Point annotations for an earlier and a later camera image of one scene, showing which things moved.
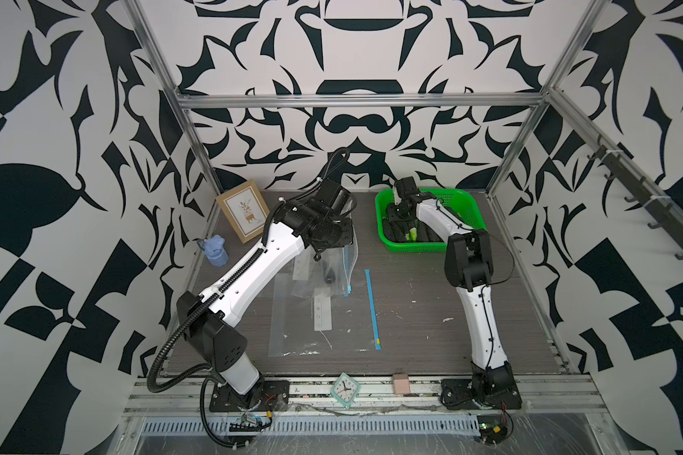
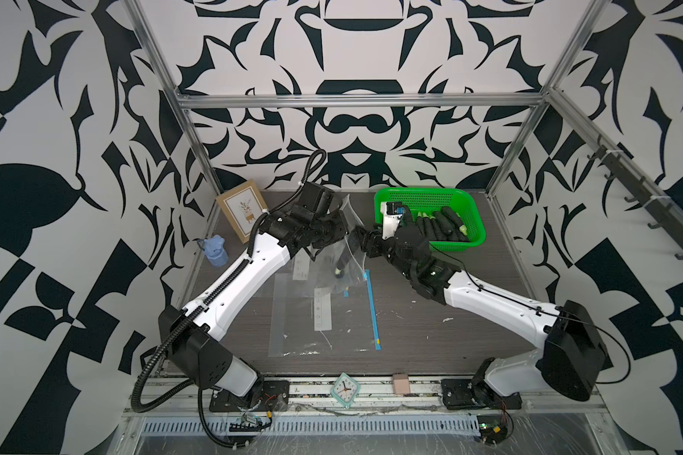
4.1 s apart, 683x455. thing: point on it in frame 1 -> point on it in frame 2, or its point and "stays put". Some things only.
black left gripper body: x=336 y=235 stays put
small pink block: x=400 y=384 stays put
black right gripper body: x=395 y=210 -> x=389 y=249
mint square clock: x=345 y=390 stays put
